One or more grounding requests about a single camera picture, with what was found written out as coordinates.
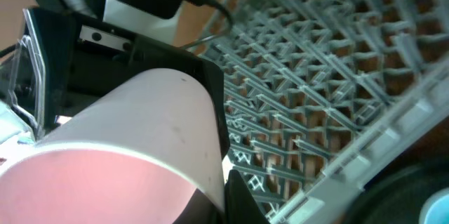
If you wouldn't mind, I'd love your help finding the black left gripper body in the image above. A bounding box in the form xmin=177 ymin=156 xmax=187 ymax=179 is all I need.
xmin=20 ymin=6 xmax=169 ymax=119

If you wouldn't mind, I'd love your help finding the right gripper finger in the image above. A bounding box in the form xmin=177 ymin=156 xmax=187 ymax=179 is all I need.
xmin=173 ymin=189 xmax=225 ymax=224
xmin=224 ymin=170 xmax=269 ymax=224

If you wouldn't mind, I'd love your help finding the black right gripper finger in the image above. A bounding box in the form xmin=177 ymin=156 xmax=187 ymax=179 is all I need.
xmin=140 ymin=39 xmax=230 ymax=157
xmin=1 ymin=36 xmax=46 ymax=140

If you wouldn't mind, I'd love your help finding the pink plastic cup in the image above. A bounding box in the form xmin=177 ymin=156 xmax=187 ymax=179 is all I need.
xmin=1 ymin=69 xmax=225 ymax=223

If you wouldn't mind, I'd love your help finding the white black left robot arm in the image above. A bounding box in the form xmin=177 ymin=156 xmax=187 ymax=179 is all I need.
xmin=8 ymin=0 xmax=232 ymax=154

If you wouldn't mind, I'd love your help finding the grey plastic dishwasher rack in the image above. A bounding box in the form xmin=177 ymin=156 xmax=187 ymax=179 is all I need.
xmin=197 ymin=0 xmax=448 ymax=223

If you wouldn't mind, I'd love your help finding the round black serving tray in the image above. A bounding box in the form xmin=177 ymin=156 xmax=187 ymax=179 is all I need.
xmin=342 ymin=159 xmax=448 ymax=224

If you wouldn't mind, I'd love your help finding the light blue plastic cup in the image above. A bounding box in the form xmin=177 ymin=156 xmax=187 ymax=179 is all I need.
xmin=419 ymin=188 xmax=449 ymax=224

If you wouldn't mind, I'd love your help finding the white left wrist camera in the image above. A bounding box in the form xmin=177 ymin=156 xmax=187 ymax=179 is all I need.
xmin=102 ymin=0 xmax=184 ymax=44

